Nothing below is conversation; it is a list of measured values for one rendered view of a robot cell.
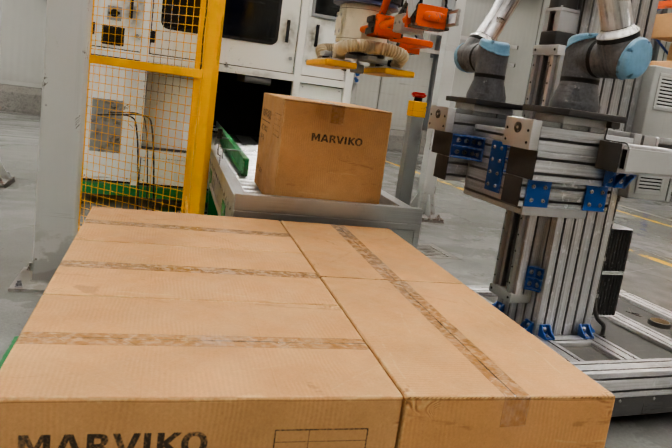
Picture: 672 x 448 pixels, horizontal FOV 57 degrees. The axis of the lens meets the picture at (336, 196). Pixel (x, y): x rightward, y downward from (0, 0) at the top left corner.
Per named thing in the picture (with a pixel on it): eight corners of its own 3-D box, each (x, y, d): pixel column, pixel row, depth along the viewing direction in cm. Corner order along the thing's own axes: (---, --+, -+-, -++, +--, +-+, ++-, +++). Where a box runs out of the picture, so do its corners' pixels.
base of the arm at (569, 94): (576, 111, 206) (582, 80, 204) (610, 114, 192) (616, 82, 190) (538, 105, 200) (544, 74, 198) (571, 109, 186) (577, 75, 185)
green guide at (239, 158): (206, 137, 436) (207, 124, 435) (221, 138, 439) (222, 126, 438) (225, 174, 285) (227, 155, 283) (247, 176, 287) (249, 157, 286)
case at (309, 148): (253, 181, 281) (264, 92, 274) (339, 189, 291) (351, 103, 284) (271, 210, 224) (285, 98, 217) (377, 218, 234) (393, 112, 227)
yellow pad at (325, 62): (305, 65, 222) (307, 50, 221) (332, 69, 224) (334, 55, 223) (325, 64, 189) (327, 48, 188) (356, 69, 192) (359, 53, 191)
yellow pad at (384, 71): (356, 72, 226) (358, 58, 225) (382, 76, 229) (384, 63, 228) (384, 73, 194) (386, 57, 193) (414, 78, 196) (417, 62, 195)
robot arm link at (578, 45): (578, 80, 202) (587, 37, 200) (612, 82, 190) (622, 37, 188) (551, 75, 197) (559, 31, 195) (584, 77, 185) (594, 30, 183)
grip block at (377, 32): (363, 35, 186) (366, 15, 185) (394, 40, 188) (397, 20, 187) (371, 34, 178) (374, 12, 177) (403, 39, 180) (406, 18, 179)
